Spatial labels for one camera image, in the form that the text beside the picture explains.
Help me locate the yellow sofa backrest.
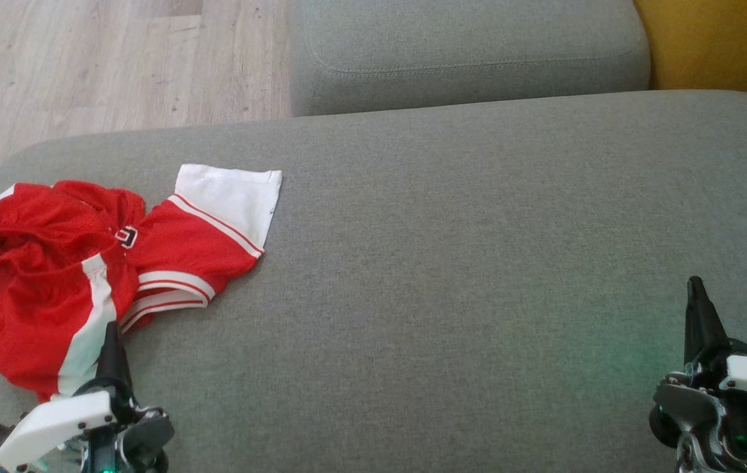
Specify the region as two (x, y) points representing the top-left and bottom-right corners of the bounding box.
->
(633, 0), (747, 111)

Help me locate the large grey sofa seat cushion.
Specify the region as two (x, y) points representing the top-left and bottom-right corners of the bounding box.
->
(0, 90), (747, 473)

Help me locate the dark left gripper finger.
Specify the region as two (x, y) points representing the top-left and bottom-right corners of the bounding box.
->
(94, 321), (133, 396)

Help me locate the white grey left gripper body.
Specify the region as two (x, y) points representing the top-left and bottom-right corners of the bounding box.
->
(0, 384), (175, 473)

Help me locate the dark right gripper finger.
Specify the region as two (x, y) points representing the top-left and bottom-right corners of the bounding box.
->
(684, 276), (731, 366)

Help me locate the small grey sofa cushion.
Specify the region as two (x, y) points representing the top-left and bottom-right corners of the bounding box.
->
(289, 0), (651, 118)

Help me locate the red and white jersey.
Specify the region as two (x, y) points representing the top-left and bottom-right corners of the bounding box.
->
(0, 164), (283, 403)

